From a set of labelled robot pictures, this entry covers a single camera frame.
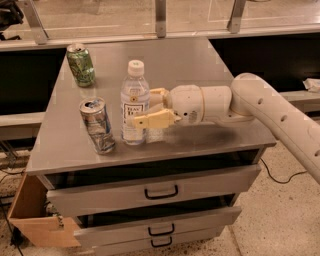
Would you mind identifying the top grey drawer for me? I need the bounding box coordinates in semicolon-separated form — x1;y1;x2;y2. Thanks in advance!
47;164;261;217

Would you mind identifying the grey drawer cabinet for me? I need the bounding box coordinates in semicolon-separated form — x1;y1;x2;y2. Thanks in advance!
25;36;277;256

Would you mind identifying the middle grey drawer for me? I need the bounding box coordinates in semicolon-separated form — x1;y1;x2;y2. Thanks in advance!
74;206;242;249

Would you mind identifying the crushed silver redbull can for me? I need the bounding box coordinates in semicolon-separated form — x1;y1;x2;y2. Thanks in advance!
79;97;115;155

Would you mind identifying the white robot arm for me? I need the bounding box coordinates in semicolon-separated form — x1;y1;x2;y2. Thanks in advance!
129;73;320;183

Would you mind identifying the clear plastic water bottle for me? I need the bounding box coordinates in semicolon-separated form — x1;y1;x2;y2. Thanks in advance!
121;60;150;145

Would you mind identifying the bottom grey drawer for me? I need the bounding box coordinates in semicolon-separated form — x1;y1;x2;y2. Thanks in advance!
94;227;223;256

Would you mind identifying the green soda can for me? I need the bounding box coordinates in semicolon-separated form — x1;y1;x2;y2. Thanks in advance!
66;43;95;87

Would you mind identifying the grey drawer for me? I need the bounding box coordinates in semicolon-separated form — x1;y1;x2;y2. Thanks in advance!
47;164;261;217
94;227;223;256
74;206;242;249

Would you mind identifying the black object top left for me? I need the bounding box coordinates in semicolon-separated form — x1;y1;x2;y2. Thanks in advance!
0;0;24;41

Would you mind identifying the black floor cable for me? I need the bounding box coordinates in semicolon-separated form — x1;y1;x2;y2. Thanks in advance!
259;157;308;185

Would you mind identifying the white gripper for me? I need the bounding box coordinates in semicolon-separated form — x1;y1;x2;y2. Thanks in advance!
133;85;204;129

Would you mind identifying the metal railing post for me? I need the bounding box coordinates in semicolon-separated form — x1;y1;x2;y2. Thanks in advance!
155;0;166;38

